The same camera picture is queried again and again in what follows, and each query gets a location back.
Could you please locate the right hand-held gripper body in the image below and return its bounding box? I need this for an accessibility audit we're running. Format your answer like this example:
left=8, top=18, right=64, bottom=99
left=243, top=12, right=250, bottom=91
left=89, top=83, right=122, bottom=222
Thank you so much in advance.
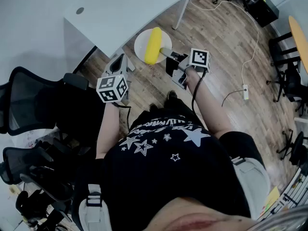
left=166, top=48, right=211, bottom=90

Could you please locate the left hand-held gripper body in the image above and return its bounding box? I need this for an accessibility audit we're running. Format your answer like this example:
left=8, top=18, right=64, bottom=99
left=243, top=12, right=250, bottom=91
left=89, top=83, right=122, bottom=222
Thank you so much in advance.
left=96, top=70, right=133, bottom=106

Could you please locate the white round plate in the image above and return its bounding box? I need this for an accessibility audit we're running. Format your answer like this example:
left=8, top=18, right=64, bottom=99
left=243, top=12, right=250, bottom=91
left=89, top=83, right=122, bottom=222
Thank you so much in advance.
left=134, top=28, right=173, bottom=65

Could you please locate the yellow corn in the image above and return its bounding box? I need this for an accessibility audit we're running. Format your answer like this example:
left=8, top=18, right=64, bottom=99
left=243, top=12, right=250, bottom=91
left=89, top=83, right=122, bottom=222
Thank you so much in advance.
left=144, top=26, right=163, bottom=65

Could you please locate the person's right forearm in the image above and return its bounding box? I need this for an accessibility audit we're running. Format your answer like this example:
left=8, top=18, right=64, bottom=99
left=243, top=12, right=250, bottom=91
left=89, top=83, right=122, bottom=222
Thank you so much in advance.
left=186, top=67, right=233, bottom=140

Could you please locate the person's left forearm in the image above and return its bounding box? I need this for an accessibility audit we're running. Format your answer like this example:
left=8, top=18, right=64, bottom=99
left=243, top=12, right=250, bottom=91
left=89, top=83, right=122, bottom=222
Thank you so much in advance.
left=95, top=102, right=121, bottom=160

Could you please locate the white table leg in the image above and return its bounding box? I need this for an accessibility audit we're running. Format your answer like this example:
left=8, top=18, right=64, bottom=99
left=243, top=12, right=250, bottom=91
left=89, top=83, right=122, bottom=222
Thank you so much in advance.
left=171, top=0, right=194, bottom=31

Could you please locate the black box with green light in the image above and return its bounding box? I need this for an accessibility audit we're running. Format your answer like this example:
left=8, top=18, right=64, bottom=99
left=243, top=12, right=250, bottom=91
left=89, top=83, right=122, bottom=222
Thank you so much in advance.
left=249, top=0, right=280, bottom=28

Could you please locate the black mesh office chair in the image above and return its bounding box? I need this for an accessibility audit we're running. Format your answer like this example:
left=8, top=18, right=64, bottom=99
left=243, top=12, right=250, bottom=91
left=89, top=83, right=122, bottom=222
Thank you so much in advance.
left=0, top=145, right=81, bottom=203
left=0, top=66, right=104, bottom=154

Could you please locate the round wooden table edge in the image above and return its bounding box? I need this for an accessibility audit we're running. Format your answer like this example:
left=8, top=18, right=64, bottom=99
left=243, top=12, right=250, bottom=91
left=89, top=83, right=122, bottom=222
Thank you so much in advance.
left=288, top=15, right=308, bottom=75

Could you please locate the person's black star shirt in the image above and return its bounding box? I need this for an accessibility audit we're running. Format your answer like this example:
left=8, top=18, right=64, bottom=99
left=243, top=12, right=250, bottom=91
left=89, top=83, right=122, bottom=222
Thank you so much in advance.
left=72, top=103, right=267, bottom=231

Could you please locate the person's chin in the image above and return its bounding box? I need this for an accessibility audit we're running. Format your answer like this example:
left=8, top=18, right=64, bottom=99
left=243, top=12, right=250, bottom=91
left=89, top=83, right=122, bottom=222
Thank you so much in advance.
left=144, top=197, right=256, bottom=231

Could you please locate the yellow sticky note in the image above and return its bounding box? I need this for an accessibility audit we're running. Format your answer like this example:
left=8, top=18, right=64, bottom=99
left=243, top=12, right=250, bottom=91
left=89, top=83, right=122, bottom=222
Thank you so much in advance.
left=264, top=186, right=281, bottom=211

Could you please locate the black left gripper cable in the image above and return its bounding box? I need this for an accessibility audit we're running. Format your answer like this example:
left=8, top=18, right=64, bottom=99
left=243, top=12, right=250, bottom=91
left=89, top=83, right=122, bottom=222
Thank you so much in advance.
left=113, top=102, right=132, bottom=132

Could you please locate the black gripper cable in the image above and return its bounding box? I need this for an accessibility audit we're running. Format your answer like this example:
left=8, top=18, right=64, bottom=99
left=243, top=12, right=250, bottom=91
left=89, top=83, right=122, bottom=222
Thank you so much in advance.
left=191, top=69, right=208, bottom=116
left=113, top=102, right=132, bottom=132

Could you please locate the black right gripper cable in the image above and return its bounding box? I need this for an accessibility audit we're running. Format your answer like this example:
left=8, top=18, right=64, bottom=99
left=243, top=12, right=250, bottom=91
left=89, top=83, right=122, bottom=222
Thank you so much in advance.
left=191, top=69, right=208, bottom=116

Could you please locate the thin black floor cable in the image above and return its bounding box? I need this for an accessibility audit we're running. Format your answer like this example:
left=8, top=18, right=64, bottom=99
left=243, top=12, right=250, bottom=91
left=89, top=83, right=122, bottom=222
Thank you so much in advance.
left=221, top=88, right=245, bottom=108

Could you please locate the white floor cable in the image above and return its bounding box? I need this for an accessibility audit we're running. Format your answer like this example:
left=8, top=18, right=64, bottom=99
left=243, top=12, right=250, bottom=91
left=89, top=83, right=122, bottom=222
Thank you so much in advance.
left=191, top=0, right=260, bottom=86

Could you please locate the black frame chair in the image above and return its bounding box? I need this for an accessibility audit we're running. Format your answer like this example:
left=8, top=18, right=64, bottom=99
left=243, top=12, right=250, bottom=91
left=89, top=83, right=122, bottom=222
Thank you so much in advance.
left=268, top=32, right=308, bottom=117

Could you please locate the grey left shoulder strap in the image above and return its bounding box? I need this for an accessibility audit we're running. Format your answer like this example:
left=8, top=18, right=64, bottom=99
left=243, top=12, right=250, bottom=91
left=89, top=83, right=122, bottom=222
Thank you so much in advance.
left=78, top=183, right=112, bottom=231

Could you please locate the grey shoulder strap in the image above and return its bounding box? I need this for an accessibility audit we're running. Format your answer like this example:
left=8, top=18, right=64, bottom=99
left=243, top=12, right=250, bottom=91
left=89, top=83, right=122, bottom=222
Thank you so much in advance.
left=230, top=155, right=270, bottom=220
left=78, top=183, right=112, bottom=231

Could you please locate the grey right shoulder strap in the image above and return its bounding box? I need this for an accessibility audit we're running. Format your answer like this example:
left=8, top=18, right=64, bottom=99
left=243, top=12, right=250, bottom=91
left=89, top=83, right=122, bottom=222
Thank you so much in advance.
left=230, top=155, right=270, bottom=220

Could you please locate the white wire shelf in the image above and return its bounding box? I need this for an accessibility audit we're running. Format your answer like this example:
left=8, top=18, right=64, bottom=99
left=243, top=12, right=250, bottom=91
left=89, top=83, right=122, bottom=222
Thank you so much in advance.
left=257, top=167, right=308, bottom=221

